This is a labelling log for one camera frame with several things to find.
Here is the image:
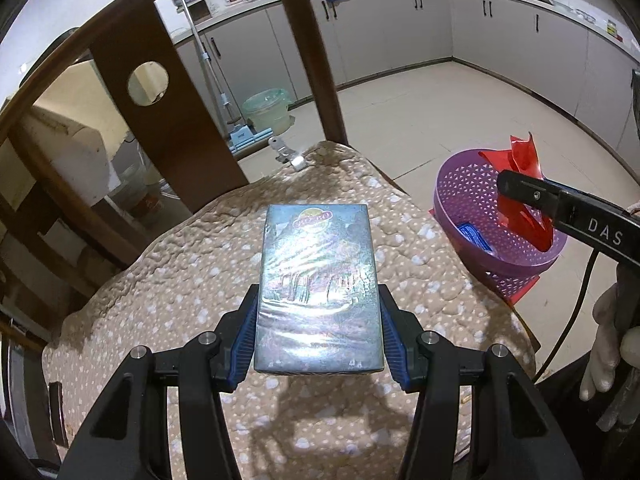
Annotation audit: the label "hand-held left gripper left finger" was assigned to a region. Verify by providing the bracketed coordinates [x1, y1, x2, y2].
[59, 285, 261, 480]

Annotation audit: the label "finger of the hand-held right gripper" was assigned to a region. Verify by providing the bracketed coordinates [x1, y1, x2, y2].
[496, 170, 568, 233]

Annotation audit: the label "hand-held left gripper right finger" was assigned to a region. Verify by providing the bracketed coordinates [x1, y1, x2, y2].
[377, 284, 583, 480]

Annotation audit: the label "red plastic wrapper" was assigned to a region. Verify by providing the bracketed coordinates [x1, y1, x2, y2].
[477, 132, 556, 253]

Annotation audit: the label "purple plastic basket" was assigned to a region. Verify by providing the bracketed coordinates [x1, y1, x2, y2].
[432, 149, 568, 297]

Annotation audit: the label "blue torn box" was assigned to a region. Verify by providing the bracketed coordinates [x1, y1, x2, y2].
[457, 222, 493, 252]

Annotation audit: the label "shiny holographic box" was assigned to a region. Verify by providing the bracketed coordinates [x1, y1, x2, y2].
[254, 203, 386, 375]

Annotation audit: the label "person's right hand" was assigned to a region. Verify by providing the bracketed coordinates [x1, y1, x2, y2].
[580, 282, 640, 402]

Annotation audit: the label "beige quilted seat cushion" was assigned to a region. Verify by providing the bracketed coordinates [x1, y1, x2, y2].
[42, 141, 536, 480]

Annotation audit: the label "grey bucket red label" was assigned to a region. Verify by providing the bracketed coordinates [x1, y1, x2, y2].
[107, 157, 166, 231]

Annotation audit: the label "dark wooden chair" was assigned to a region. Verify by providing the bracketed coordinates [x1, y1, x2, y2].
[0, 125, 136, 351]

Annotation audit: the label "metal clip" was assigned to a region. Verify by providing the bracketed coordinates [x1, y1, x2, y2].
[268, 135, 308, 171]

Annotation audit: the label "grey kitchen cabinets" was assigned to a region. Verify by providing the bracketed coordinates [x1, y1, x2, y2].
[172, 0, 640, 161]

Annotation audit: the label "blue flat mop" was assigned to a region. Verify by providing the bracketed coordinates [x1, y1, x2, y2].
[177, 0, 275, 155]

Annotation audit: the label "person's dark clothing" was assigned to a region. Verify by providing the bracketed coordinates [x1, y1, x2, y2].
[532, 345, 640, 480]

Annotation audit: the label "bin with green bag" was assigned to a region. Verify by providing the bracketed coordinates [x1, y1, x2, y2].
[242, 88, 292, 135]

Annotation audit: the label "beige cloth covered table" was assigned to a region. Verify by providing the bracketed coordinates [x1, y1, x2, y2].
[20, 60, 118, 201]

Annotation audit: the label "black cable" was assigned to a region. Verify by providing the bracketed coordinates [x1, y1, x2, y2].
[535, 250, 598, 386]

